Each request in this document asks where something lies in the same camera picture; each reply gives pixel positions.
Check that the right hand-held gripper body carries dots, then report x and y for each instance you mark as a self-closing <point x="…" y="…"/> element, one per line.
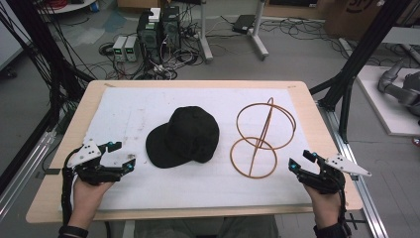
<point x="325" y="180"/>

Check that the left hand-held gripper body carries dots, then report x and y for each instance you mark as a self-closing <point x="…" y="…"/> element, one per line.
<point x="94" y="173"/>

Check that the black baseball cap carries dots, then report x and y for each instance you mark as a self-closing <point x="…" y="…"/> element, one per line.
<point x="185" y="135"/>

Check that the person's right hand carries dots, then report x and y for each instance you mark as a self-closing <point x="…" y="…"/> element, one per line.
<point x="323" y="203"/>

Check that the person's left hand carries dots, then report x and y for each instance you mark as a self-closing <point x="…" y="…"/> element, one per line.
<point x="88" y="196"/>

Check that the light wooden table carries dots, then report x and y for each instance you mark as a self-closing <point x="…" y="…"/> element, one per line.
<point x="330" y="139"/>

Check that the black tape strip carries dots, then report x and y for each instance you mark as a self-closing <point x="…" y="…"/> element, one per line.
<point x="52" y="171"/>

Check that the black sleeve cuff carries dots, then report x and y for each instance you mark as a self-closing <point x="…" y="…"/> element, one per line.
<point x="330" y="232"/>

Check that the black wristband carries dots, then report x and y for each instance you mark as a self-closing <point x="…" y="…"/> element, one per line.
<point x="73" y="231"/>

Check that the white table leg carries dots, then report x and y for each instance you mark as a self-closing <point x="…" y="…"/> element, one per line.
<point x="128" y="229"/>

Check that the white foam mat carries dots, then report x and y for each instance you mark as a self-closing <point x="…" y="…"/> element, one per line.
<point x="198" y="188"/>

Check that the white floor board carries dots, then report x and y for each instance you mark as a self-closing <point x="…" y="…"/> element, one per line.
<point x="383" y="105"/>

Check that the person's grey trousers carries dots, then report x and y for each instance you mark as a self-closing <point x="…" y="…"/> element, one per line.
<point x="204" y="228"/>

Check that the white bench power supply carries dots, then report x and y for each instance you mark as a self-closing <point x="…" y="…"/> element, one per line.
<point x="119" y="48"/>
<point x="132" y="49"/>

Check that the black computer tower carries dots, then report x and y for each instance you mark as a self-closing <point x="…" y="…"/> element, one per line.
<point x="148" y="36"/>
<point x="171" y="28"/>

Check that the white metal stand leg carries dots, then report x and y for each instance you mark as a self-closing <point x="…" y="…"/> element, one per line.
<point x="204" y="36"/>
<point x="259" y="33"/>

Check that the brown cardboard box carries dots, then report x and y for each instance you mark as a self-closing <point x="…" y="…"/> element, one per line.
<point x="350" y="16"/>

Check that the white round table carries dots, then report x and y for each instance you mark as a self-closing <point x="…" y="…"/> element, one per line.
<point x="69" y="7"/>

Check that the black flat box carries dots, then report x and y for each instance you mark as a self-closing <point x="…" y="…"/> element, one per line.
<point x="243" y="23"/>

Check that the aluminium rail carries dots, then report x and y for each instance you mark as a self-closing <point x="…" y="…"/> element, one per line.
<point x="23" y="175"/>
<point x="355" y="172"/>

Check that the black metal frame post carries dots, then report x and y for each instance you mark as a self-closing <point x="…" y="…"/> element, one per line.
<point x="360" y="56"/>
<point x="49" y="59"/>

